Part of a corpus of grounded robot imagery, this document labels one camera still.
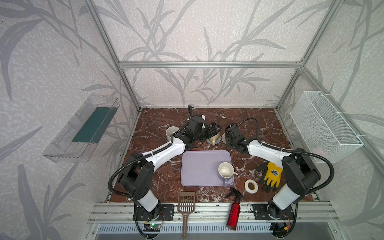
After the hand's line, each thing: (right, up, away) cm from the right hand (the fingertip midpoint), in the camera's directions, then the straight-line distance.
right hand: (230, 136), depth 94 cm
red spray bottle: (-4, -36, -25) cm, 44 cm away
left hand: (-8, +6, -12) cm, 16 cm away
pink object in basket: (+38, -5, -23) cm, 45 cm away
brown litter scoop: (-27, -34, -18) cm, 47 cm away
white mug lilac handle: (-4, -19, -8) cm, 21 cm away
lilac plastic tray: (-20, -19, -5) cm, 28 cm away
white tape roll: (+6, -27, -14) cm, 31 cm away
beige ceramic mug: (-10, -2, -1) cm, 11 cm away
